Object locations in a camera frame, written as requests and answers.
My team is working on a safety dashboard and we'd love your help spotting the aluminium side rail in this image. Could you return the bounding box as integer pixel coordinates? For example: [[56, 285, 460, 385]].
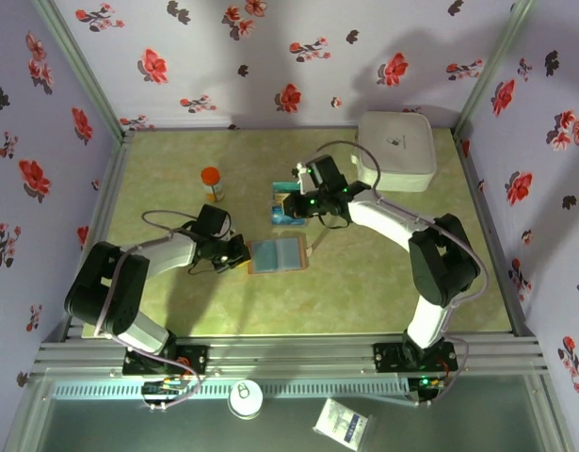
[[451, 126, 538, 338], [57, 131, 136, 343]]

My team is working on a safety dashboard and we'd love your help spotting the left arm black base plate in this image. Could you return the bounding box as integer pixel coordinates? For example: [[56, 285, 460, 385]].
[[122, 345, 210, 377]]

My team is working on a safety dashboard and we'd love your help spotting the white round can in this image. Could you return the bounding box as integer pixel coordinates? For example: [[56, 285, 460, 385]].
[[227, 379, 265, 420]]

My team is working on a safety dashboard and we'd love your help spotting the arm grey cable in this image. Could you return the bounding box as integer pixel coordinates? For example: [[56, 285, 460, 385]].
[[315, 139, 490, 407], [93, 209, 208, 411]]

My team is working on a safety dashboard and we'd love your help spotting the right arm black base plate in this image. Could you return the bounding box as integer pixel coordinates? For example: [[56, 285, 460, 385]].
[[372, 342, 459, 373]]

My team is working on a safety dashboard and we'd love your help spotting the aluminium frame post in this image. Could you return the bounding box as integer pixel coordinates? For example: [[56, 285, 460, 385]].
[[452, 0, 540, 137], [32, 0, 136, 142]]

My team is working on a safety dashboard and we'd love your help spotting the orange-lid pill bottle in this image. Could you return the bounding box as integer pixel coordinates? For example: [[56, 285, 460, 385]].
[[200, 167, 226, 203]]

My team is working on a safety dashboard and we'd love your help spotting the clear acrylic tray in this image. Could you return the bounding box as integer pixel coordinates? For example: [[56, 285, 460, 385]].
[[269, 181, 310, 231]]

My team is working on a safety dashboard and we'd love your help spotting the perforated metal cable duct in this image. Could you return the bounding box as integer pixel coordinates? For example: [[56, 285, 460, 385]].
[[51, 379, 412, 400]]

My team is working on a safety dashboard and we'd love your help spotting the white paper packet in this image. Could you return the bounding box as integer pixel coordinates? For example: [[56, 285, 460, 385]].
[[312, 397, 374, 448]]

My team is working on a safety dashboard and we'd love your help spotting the white zip case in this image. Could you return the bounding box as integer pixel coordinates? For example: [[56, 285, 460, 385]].
[[349, 110, 437, 193]]

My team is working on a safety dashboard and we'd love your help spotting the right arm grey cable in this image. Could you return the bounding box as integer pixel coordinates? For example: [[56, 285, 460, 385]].
[[315, 139, 490, 407]]

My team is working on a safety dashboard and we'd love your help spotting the left arm grey cable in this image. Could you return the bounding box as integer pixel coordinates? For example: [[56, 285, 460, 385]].
[[93, 209, 208, 411]]

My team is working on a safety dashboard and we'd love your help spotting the aluminium front rail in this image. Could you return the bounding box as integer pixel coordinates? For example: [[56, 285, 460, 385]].
[[29, 334, 550, 378]]

